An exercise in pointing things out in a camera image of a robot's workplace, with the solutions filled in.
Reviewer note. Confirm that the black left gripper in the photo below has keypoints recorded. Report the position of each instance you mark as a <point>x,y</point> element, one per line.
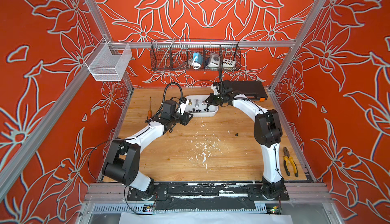
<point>185,118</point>

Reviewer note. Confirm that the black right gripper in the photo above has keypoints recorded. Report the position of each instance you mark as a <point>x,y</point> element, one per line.
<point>212,100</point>

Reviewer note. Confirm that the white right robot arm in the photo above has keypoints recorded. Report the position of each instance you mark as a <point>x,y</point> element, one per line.
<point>243,95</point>

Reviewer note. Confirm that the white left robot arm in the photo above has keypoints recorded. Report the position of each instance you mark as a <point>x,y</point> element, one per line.
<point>122,162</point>

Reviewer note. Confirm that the white plastic storage box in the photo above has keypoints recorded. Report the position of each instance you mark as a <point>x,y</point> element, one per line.
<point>212,109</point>

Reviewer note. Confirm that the white dotted box in basket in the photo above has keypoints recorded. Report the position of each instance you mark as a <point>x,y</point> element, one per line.
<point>227,63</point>

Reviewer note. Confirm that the blue box in basket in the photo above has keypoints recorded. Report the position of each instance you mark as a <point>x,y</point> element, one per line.
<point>196,61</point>

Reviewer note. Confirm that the black tool case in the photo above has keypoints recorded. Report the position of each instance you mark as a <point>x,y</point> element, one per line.
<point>253,90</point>

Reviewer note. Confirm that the white device in basket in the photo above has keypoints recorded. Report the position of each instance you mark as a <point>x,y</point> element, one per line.
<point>213,61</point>

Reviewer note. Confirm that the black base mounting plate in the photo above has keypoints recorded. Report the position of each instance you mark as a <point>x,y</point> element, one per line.
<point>209,196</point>

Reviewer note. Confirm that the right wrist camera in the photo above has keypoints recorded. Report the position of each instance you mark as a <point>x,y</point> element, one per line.
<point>216,87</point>

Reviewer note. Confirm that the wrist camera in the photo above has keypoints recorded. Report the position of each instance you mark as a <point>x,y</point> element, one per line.
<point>182,105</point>
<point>216,87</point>

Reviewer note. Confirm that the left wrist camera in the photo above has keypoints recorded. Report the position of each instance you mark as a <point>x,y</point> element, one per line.
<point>182,105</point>

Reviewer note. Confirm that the orange handled screwdriver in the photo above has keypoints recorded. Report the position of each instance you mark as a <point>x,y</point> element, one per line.
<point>149,114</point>

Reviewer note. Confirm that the black wire wall basket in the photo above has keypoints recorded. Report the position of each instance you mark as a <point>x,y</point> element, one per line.
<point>184,54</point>

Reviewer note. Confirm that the yellow handled pliers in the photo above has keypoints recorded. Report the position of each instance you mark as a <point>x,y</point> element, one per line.
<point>288,159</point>

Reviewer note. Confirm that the clear plastic wall bin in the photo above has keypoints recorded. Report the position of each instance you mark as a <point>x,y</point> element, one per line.
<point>103,65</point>

